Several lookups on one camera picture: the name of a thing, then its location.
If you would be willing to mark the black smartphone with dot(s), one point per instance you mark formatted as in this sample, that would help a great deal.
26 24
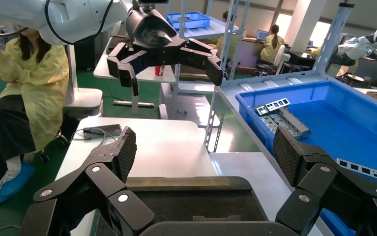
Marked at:
103 131

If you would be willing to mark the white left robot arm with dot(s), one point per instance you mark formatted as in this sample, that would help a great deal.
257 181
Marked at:
77 16

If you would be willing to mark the perforated grey metal part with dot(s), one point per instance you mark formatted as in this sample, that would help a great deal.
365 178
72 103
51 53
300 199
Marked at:
364 170

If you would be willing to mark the upright perforated metal part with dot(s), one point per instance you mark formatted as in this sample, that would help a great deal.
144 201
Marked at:
273 106

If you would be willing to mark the white office chair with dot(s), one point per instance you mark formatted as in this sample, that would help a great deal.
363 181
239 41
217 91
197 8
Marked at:
281 55

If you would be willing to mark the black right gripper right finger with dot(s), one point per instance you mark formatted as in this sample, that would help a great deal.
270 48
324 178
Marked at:
315 182

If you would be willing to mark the ponytail person in yellow gown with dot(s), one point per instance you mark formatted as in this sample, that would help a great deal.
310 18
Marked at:
271 49

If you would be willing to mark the small blue plastic bin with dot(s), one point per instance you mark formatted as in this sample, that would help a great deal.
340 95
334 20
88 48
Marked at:
188 21

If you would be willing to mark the long grey metal bar part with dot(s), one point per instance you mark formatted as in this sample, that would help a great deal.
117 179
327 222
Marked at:
295 122

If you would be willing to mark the large blue plastic bin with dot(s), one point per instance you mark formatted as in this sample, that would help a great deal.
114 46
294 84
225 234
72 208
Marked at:
344 123

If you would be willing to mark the red paper cup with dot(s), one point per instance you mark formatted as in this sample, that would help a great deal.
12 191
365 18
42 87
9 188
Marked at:
159 70

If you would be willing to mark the white humanoid robot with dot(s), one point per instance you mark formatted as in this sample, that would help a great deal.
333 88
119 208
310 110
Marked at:
357 45

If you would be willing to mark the black wheeled stool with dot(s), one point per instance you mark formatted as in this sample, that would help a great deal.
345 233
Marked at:
61 140

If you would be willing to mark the white table with cardboard box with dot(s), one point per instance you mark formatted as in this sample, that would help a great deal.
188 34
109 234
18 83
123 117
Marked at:
361 90

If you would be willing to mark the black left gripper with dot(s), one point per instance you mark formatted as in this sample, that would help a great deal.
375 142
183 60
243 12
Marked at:
152 35

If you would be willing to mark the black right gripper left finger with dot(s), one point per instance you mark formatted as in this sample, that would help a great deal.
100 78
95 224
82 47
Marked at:
103 182

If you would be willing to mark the slotted flat metal part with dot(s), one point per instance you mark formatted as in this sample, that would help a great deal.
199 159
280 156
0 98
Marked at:
268 122
284 127

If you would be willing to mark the long-haired person in yellow gown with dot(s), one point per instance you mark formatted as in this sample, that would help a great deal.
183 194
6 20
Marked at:
35 94

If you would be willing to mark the white pedestal base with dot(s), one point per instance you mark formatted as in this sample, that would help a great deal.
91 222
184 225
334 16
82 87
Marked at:
84 101

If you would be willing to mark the open laptop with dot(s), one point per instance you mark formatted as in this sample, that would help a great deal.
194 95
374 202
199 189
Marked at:
262 35

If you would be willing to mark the white table with single leg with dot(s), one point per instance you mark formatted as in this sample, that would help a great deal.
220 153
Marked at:
110 70

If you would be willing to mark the dark-haired person in yellow gown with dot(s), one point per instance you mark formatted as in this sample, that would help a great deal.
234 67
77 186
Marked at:
222 42

